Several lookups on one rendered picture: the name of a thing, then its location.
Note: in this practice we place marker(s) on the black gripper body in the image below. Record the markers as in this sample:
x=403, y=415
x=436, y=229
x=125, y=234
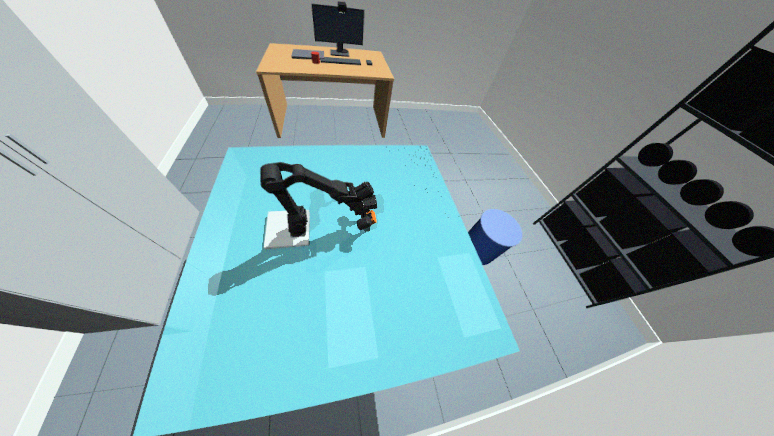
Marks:
x=365, y=220

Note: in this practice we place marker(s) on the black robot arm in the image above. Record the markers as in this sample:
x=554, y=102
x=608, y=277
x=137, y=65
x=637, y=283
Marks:
x=272, y=182

